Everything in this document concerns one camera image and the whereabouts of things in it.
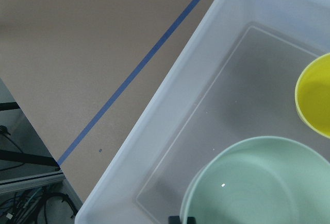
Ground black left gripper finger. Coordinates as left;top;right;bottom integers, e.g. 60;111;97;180
168;216;196;224

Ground mint green bowl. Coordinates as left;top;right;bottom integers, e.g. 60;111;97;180
180;136;329;223

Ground yellow plastic cup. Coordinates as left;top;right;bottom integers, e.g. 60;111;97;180
294;53;329;138

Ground clear plastic box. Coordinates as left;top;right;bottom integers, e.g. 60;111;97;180
75;0;329;223

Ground black floor cables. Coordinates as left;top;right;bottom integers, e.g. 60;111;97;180
0;125;78;224

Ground aluminium table frame rail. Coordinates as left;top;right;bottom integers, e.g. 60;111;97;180
1;171;65;195

